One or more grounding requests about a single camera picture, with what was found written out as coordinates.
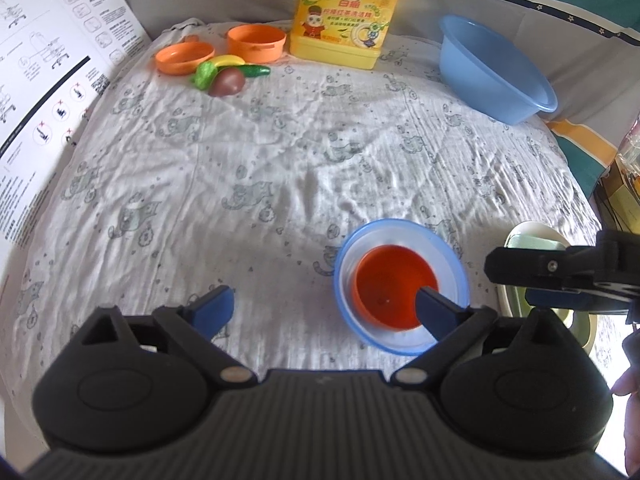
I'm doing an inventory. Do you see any yellow detergent pump bottle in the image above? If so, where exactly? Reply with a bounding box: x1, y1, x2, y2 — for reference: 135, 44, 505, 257
290, 0, 403, 71

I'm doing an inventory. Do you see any cream plate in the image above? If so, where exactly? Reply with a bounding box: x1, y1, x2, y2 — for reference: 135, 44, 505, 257
504, 221, 571, 251

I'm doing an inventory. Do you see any small orange bowl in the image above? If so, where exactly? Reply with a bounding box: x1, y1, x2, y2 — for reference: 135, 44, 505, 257
354, 245, 441, 331

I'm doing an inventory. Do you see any orange toy pan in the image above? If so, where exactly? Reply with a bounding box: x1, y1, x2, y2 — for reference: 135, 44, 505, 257
155, 35, 216, 77

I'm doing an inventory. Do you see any person's right hand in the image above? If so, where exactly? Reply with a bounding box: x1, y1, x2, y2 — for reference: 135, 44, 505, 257
612, 369, 640, 466

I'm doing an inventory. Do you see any white printed blanket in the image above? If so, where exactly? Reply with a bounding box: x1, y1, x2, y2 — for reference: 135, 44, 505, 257
10, 17, 616, 411

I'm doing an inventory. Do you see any white instruction sheet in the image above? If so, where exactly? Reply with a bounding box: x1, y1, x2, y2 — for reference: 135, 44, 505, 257
0, 0, 151, 271

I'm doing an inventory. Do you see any orange toy pot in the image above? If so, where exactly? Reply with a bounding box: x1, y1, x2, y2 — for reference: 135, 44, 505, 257
227, 24, 287, 65

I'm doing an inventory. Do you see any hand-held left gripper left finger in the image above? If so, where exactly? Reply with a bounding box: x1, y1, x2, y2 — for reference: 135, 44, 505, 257
80, 285, 257, 387

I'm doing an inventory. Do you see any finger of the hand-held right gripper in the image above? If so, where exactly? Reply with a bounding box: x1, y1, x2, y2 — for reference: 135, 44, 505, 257
484, 230, 640, 288
525, 272, 640, 313

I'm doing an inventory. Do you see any small blue bowl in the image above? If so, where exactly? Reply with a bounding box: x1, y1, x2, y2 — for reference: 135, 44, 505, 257
334, 218, 470, 357

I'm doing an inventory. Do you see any green toy vegetable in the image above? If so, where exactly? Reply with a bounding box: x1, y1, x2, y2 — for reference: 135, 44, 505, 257
190, 61, 218, 92

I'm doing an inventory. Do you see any blue plastic basin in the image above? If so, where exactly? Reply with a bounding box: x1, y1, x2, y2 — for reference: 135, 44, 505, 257
439, 14, 558, 125

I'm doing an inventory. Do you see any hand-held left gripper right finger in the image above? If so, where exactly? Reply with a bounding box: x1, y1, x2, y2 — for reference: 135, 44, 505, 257
390, 286, 576, 387

